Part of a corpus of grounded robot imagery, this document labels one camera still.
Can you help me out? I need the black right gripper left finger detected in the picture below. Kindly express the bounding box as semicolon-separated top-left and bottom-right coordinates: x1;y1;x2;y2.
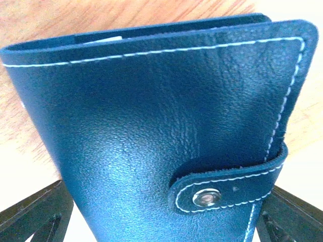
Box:
1;180;74;241

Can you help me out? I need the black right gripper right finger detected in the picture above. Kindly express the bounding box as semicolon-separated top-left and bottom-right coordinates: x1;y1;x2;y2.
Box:
256;186;322;242

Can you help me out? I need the dark blue card holder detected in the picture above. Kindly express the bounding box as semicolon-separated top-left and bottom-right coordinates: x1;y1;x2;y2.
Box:
1;14;318;241

